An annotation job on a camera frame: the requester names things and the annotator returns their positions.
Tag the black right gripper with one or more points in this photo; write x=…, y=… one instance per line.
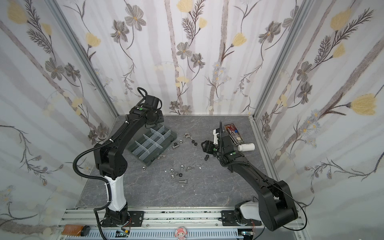
x=208, y=146

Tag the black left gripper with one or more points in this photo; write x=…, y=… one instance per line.
x=161, y=118

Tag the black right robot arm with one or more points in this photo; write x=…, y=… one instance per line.
x=276, y=206

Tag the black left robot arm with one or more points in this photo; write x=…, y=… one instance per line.
x=111, y=163

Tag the steel wing nut far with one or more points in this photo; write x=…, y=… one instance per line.
x=188, y=136

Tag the steel wing nut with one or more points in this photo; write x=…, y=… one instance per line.
x=189, y=168
x=188, y=136

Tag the grey metal tool tray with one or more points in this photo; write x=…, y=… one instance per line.
x=234, y=133

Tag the steel wing nut centre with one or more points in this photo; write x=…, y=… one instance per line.
x=189, y=168

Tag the white plastic bottle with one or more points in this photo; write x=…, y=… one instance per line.
x=246, y=147

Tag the pink doll figure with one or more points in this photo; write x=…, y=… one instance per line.
x=181, y=233

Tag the orange brown board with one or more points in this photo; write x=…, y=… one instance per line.
x=76, y=230

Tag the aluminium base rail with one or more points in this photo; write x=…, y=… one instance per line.
x=204, y=223

